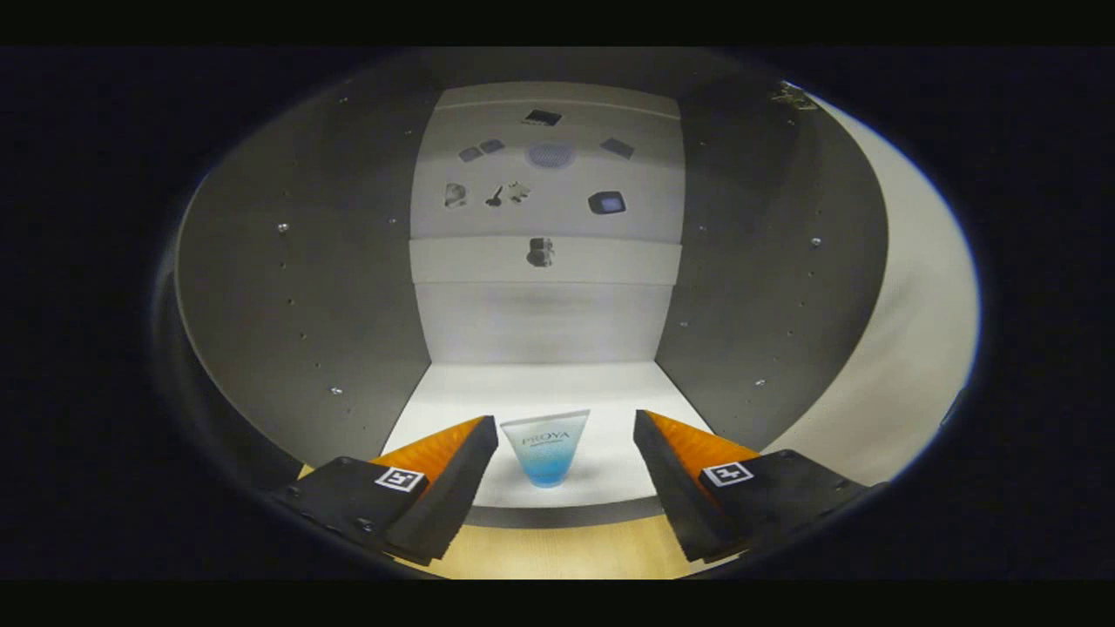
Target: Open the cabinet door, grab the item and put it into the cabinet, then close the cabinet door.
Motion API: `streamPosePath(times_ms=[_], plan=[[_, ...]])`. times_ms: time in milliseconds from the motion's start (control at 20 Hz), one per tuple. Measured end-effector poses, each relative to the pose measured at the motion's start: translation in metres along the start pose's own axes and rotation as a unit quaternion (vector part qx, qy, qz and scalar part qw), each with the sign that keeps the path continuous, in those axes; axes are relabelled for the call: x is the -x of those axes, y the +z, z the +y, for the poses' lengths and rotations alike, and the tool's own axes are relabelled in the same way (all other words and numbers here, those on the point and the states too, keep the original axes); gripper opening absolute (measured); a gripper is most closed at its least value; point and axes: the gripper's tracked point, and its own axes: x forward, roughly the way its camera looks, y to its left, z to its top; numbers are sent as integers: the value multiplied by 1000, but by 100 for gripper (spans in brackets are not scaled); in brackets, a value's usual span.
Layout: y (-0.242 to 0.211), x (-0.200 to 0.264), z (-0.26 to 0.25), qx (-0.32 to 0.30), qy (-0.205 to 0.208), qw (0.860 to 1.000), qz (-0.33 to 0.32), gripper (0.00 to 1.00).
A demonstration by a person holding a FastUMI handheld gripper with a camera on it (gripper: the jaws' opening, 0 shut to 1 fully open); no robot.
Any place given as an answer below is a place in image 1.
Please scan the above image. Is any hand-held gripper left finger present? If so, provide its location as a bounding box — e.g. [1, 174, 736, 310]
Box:
[266, 415, 499, 565]

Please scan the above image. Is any blue and clear tube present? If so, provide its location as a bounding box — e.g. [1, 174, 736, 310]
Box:
[500, 409, 591, 489]

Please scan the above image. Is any grey cabinet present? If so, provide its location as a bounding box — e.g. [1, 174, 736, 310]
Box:
[174, 52, 889, 532]

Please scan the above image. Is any white cabinet shelf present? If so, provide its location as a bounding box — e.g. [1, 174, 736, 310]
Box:
[381, 361, 724, 510]

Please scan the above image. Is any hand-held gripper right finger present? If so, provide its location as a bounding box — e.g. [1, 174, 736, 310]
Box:
[633, 409, 872, 563]

